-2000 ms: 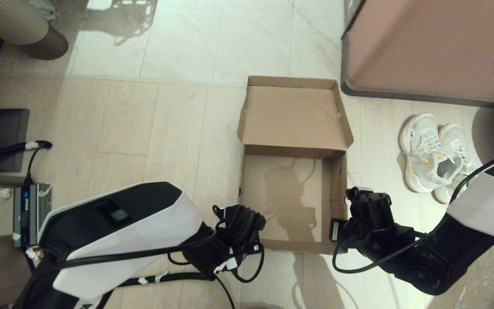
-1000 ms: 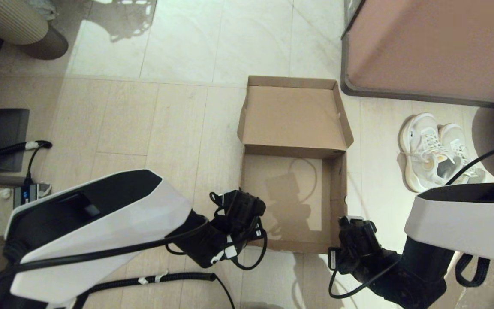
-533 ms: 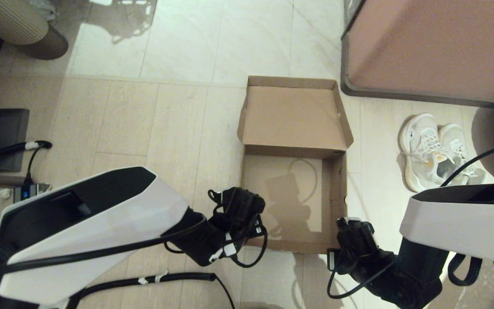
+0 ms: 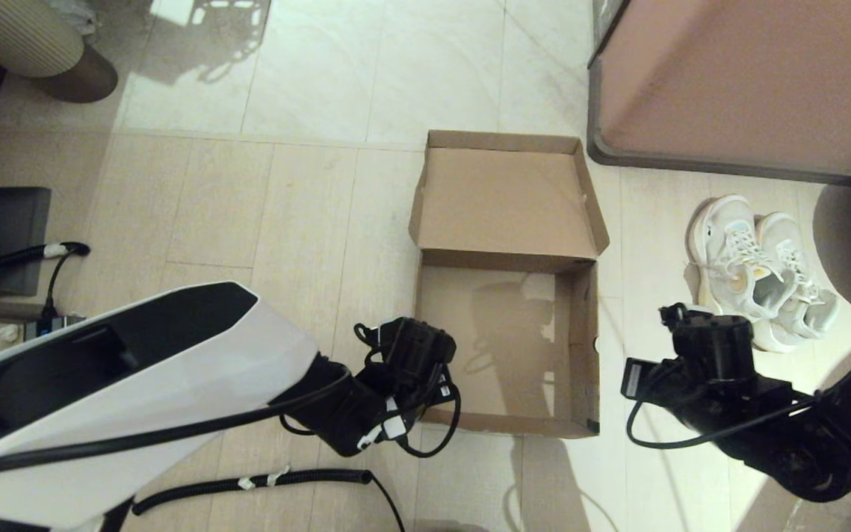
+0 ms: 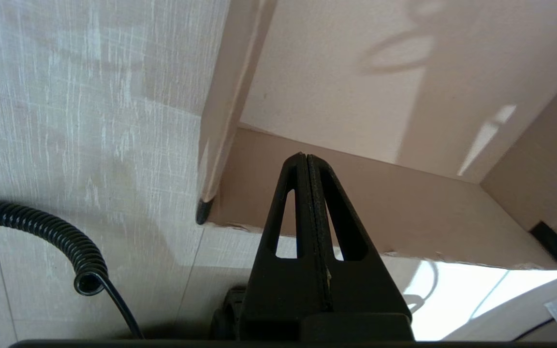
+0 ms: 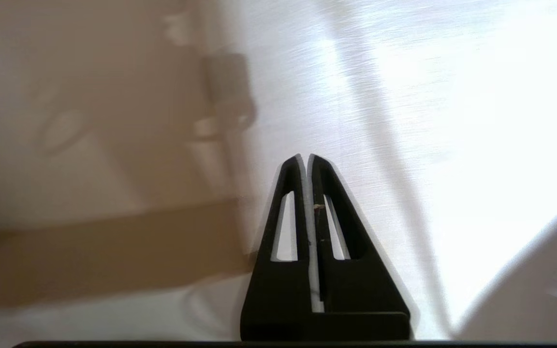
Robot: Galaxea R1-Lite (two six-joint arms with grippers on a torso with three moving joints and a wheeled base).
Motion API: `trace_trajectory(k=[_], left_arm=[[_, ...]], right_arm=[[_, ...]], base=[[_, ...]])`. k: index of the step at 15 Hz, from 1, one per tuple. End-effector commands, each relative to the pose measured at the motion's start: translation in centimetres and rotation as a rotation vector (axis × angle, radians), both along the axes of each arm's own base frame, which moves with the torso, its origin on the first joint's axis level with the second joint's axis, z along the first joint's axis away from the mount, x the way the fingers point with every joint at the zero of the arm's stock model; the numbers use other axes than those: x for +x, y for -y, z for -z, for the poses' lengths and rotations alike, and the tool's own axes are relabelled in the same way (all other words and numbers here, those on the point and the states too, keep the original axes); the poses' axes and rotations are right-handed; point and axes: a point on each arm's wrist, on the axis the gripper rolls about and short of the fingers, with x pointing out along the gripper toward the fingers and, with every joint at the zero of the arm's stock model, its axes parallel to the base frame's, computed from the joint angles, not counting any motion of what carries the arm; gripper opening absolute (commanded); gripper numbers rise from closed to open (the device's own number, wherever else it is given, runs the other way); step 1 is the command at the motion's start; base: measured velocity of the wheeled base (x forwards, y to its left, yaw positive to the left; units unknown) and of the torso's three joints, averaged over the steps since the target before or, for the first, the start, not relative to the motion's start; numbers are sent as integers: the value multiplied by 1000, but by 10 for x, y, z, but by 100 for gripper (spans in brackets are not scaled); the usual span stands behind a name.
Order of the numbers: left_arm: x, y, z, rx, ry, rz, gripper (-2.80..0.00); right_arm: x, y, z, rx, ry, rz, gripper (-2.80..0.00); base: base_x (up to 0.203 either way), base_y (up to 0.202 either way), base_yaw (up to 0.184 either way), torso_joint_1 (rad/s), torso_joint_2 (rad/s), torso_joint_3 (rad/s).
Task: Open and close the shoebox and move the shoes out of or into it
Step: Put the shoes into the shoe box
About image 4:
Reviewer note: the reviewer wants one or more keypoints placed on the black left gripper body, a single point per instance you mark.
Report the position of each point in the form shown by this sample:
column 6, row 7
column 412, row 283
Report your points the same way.
column 414, row 343

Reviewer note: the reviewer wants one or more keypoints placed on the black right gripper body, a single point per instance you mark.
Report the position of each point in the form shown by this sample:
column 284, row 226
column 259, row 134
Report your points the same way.
column 721, row 355

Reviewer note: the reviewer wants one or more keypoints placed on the white mesh sneaker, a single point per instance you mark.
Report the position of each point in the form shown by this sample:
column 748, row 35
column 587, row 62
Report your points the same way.
column 784, row 236
column 721, row 236

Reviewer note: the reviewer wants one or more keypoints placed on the brown cardboard shoe box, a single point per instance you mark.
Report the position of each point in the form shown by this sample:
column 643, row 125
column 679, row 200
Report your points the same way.
column 499, row 199

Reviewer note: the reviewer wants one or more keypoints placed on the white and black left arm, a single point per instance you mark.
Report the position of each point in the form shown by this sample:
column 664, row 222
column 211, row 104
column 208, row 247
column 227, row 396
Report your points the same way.
column 159, row 391

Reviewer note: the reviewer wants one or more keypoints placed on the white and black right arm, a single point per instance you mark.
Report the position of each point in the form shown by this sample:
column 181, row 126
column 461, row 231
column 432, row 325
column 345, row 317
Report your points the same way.
column 839, row 428

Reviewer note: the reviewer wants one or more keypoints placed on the grey metal power converter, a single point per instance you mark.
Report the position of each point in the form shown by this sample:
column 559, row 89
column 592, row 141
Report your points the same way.
column 56, row 324

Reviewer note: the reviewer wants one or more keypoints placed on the white crumpled tape piece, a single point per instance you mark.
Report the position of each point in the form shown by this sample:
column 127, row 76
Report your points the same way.
column 6, row 333

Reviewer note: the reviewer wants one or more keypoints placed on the grey crumpled cloth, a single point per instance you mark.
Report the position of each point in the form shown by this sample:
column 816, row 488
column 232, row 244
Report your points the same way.
column 74, row 16

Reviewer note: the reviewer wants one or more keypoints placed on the beige ribbed pouf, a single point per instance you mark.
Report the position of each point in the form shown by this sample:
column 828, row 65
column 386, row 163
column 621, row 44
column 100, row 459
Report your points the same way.
column 12, row 37

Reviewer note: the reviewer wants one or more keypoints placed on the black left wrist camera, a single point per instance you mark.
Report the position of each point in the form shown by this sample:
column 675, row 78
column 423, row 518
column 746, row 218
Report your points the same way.
column 436, row 388

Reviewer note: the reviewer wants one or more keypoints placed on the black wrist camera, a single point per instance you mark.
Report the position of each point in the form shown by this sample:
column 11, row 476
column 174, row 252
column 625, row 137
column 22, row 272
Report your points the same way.
column 638, row 378
column 436, row 388

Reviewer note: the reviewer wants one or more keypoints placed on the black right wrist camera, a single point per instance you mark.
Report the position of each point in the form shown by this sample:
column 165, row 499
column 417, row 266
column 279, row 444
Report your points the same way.
column 638, row 378

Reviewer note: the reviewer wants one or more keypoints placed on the pink cabinet with dark frame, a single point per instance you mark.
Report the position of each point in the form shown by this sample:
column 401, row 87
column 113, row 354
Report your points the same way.
column 750, row 81

